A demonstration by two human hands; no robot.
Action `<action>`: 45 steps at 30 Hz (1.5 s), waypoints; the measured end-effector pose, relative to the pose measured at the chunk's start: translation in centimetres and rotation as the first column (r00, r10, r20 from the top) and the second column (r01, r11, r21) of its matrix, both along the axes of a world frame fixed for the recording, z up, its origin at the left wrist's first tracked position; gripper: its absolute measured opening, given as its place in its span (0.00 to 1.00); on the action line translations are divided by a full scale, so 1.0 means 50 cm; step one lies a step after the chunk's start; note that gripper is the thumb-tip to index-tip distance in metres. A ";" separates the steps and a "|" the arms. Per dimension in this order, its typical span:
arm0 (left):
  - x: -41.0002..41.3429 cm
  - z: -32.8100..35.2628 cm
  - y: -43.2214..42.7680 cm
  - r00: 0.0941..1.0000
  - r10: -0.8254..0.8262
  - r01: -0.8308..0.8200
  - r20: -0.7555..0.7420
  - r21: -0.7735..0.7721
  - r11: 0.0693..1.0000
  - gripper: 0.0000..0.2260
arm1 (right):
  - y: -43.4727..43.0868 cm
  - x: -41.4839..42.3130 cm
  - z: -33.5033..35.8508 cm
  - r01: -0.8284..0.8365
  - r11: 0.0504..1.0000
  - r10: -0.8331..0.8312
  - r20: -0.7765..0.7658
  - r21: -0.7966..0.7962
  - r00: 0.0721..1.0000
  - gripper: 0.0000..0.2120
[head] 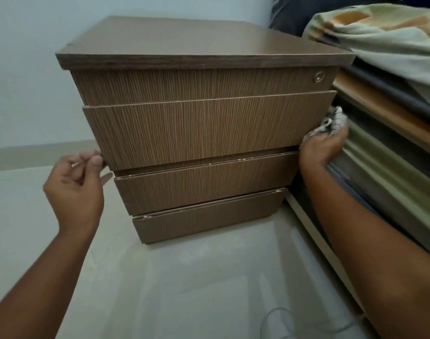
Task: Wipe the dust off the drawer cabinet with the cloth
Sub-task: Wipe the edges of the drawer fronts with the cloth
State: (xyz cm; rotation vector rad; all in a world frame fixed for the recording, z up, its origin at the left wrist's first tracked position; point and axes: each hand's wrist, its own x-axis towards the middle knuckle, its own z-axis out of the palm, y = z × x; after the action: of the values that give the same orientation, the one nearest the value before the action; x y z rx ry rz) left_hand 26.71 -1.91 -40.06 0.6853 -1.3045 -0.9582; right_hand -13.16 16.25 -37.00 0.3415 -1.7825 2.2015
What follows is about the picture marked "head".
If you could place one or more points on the person's right hand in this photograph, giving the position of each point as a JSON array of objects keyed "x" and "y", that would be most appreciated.
[{"x": 319, "y": 151}]

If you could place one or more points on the person's left hand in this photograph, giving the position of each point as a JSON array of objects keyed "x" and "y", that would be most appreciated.
[{"x": 75, "y": 197}]

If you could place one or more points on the person's left thumb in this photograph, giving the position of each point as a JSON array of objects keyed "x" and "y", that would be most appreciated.
[{"x": 106, "y": 178}]

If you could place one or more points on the person's right fingers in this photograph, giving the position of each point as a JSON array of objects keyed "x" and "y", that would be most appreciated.
[{"x": 333, "y": 137}]

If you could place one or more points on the checked grey white cloth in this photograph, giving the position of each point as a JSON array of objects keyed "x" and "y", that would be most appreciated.
[{"x": 337, "y": 118}]

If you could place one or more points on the tall brown wooden drawer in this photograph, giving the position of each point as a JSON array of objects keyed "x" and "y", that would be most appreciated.
[{"x": 204, "y": 128}]

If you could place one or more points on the person's left forearm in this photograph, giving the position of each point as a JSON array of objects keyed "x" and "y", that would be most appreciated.
[{"x": 42, "y": 289}]

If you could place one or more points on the person's right forearm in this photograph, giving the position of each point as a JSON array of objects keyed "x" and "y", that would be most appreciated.
[{"x": 370, "y": 250}]

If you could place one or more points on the round metal drawer lock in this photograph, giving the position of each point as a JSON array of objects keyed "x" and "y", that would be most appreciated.
[{"x": 319, "y": 77}]

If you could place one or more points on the dark grey mattress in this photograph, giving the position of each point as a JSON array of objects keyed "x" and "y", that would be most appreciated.
[{"x": 384, "y": 86}]

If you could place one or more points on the brown wooden drawer chipped edge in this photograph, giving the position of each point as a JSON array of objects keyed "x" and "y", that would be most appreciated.
[{"x": 208, "y": 181}]

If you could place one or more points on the low brown wooden drawer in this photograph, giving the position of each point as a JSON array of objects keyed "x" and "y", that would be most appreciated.
[{"x": 208, "y": 217}]

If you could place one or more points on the floral green orange blanket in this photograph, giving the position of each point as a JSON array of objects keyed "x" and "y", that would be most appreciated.
[{"x": 384, "y": 38}]

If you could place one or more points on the wooden drawer with round lock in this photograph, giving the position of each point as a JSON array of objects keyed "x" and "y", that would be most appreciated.
[{"x": 186, "y": 84}]

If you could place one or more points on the brown wooden drawer cabinet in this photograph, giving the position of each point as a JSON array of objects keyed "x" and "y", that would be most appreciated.
[{"x": 186, "y": 40}]

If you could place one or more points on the wooden bed frame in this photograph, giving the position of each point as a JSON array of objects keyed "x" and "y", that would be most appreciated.
[{"x": 388, "y": 112}]

